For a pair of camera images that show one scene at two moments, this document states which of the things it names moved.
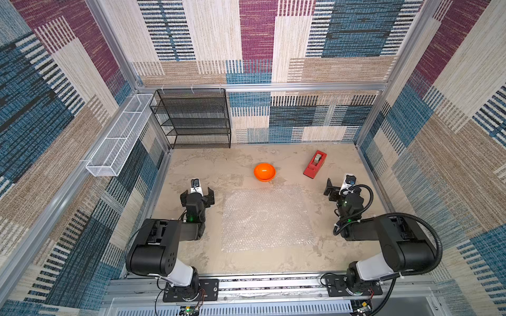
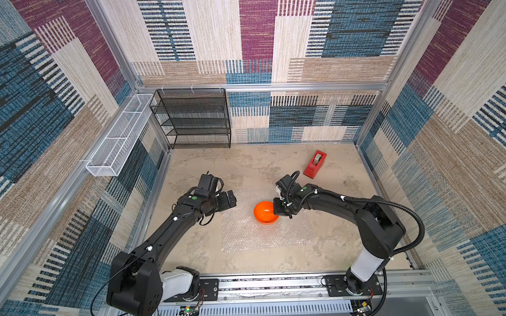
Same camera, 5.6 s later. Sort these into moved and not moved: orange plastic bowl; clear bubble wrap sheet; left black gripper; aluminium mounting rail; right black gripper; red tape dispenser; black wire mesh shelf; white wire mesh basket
Moved: right black gripper; left black gripper; orange plastic bowl
Not moved: clear bubble wrap sheet; aluminium mounting rail; red tape dispenser; white wire mesh basket; black wire mesh shelf
